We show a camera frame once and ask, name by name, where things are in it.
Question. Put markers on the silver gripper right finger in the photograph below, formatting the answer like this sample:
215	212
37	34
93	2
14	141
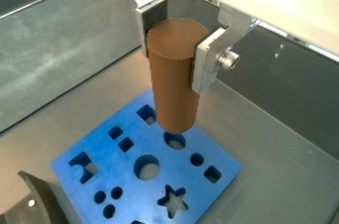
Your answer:
214	52

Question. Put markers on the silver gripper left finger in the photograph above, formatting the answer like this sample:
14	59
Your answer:
151	12

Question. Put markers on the brown round cylinder peg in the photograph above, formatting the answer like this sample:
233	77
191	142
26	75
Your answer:
171	43

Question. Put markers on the blue shape sorter board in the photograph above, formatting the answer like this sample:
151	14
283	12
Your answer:
133	174

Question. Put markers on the grey metal tray wall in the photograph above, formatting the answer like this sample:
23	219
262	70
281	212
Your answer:
55	44

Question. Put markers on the dark grey curved bracket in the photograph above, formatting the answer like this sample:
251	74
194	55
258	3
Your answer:
39	207

